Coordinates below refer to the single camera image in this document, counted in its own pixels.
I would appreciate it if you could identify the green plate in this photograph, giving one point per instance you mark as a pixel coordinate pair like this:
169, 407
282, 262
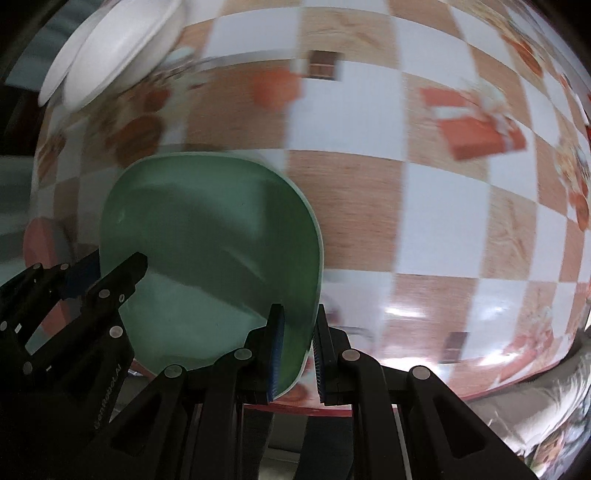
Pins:
207, 240

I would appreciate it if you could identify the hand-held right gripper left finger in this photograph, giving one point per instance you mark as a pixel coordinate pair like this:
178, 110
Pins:
276, 355

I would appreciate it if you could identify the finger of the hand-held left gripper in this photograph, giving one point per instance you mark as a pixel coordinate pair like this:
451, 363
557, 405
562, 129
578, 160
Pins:
83, 279
111, 295

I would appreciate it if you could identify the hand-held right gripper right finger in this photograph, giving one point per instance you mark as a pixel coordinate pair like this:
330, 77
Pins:
318, 369

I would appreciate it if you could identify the person's dark trousers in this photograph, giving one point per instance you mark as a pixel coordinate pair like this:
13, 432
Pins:
323, 447

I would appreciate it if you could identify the checkered printed tablecloth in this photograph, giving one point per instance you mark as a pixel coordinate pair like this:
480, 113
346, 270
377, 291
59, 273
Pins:
438, 207

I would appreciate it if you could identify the grey-green ribbed sofa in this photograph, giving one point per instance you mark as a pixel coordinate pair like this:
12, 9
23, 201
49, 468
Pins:
14, 207

